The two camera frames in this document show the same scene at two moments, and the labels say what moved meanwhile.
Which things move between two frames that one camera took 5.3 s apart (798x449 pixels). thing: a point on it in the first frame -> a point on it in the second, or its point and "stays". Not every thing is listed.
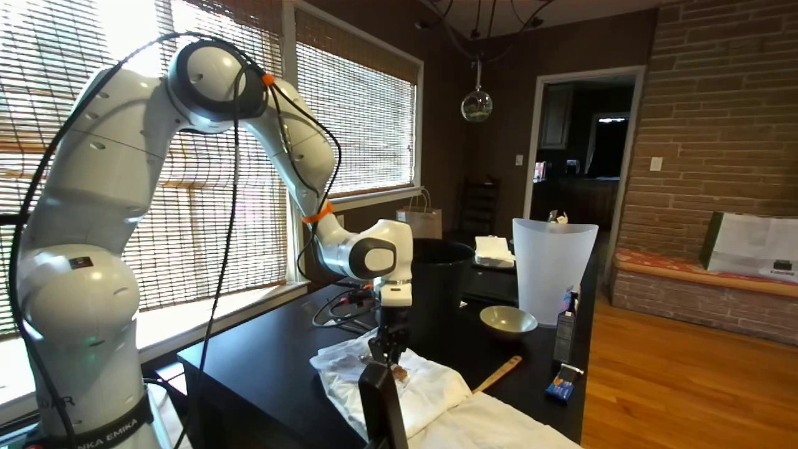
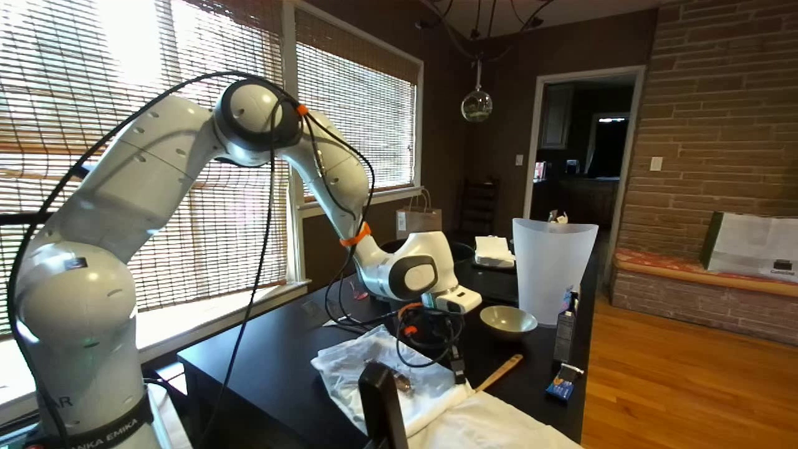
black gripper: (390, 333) -> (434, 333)
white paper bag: (757, 246) stays
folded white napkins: (491, 251) stays
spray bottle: (567, 330) stays
